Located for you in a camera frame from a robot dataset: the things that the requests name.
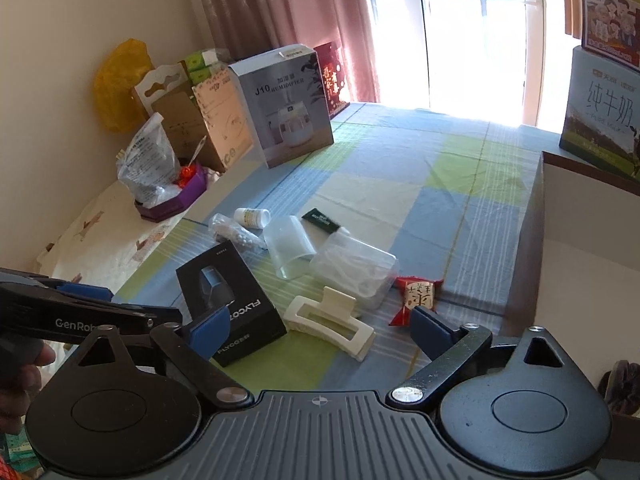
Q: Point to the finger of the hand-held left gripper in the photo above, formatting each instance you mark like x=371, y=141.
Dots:
x=165, y=316
x=85, y=294

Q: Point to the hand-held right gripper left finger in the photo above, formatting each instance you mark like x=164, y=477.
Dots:
x=210, y=329

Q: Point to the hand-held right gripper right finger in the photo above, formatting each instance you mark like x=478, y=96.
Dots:
x=429, y=329

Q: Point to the cream hair claw clip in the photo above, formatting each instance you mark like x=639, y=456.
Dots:
x=300, y=316

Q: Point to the clear floss pick box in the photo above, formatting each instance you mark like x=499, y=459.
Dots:
x=355, y=270

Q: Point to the translucent plastic cup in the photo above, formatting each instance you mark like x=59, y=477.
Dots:
x=290, y=245

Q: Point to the large brown cardboard box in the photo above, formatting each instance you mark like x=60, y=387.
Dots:
x=575, y=270

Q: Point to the checked cloth covered desktop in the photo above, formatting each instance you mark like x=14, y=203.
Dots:
x=400, y=185

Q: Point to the person's left hand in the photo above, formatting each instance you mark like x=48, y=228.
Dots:
x=20, y=395

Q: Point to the red candy packet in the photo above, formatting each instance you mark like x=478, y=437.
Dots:
x=415, y=295

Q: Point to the black shaver box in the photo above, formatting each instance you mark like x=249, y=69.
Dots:
x=252, y=310

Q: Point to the white printed blanket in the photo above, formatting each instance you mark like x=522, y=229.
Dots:
x=100, y=240

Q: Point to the clear tube of beads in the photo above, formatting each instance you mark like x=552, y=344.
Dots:
x=235, y=235

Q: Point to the small white bottle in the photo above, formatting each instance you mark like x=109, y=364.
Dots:
x=252, y=217

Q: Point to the purple box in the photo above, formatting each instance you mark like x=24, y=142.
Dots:
x=192, y=189

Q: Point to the green printed packet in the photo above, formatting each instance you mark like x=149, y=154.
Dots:
x=12, y=447

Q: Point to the small red ornament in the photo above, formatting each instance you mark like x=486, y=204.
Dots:
x=186, y=173

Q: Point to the clear plastic bag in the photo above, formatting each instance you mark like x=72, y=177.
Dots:
x=145, y=160

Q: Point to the dark green tube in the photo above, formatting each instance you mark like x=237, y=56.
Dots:
x=320, y=219

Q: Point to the brown hanging cardboard box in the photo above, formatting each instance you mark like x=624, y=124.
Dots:
x=175, y=120

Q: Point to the dark fuzzy item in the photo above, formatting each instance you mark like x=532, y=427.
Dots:
x=622, y=385

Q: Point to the beige cardboard box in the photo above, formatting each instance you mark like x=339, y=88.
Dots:
x=225, y=120

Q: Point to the yellow plastic bag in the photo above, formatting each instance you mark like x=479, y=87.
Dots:
x=117, y=85

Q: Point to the grey humidifier box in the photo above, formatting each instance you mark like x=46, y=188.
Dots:
x=280, y=110

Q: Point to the green and white box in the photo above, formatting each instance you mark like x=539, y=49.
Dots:
x=200, y=62

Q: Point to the red decorated box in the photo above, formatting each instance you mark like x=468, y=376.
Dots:
x=332, y=80

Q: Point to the green milk carton box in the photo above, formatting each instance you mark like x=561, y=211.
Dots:
x=600, y=110

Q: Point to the glass balcony door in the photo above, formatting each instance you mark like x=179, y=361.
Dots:
x=475, y=35

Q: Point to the pink curtain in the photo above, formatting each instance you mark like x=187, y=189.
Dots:
x=280, y=5

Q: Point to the cartoon printed box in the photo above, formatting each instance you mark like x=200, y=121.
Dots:
x=610, y=15

